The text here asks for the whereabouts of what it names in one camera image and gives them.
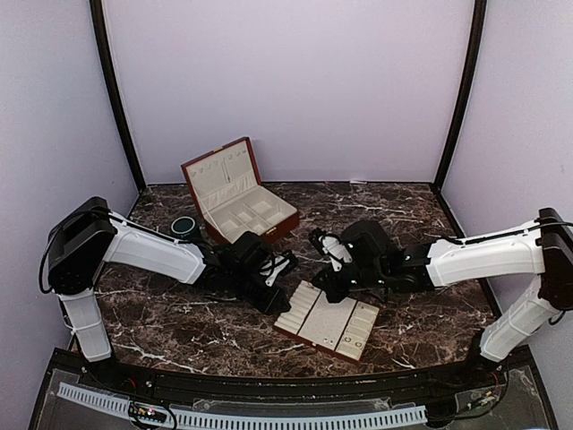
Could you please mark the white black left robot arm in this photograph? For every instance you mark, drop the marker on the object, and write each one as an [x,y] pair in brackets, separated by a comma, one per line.
[92,235]

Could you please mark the red jewelry tray insert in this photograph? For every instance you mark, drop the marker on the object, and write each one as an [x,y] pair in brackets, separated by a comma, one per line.
[312,319]

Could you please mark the dark green ceramic mug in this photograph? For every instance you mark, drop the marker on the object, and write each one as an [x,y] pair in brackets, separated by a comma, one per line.
[186,228]

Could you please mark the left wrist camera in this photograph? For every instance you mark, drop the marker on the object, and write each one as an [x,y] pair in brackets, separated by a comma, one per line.
[279,265]

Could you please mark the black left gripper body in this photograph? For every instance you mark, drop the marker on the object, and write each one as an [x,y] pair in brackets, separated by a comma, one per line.
[260,302]

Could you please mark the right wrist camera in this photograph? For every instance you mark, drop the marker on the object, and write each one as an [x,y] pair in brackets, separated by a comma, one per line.
[330,245]

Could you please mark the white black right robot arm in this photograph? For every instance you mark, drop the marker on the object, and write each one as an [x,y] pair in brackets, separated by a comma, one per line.
[363,256]

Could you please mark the black frame post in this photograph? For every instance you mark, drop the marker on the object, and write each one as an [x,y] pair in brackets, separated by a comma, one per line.
[113,92]
[464,91]

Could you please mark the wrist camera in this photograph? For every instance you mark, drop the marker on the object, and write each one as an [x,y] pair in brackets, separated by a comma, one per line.
[279,265]
[330,245]

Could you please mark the black front table rail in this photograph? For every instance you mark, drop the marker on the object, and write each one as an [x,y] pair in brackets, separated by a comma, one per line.
[185,388]

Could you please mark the red open jewelry box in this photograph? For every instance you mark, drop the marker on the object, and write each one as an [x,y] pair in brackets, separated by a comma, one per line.
[227,191]

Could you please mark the black right frame post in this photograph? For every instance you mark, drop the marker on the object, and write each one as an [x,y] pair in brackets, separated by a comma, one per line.
[464,91]

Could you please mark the hoop earrings in tray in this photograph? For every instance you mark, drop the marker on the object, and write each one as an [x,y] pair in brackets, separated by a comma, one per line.
[350,345]

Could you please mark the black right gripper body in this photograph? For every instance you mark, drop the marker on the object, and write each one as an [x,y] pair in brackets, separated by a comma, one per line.
[337,291]

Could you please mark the black left frame post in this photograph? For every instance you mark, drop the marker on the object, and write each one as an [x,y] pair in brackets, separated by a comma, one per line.
[113,92]

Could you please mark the white slotted cable duct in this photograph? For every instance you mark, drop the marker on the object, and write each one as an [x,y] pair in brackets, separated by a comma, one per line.
[235,415]

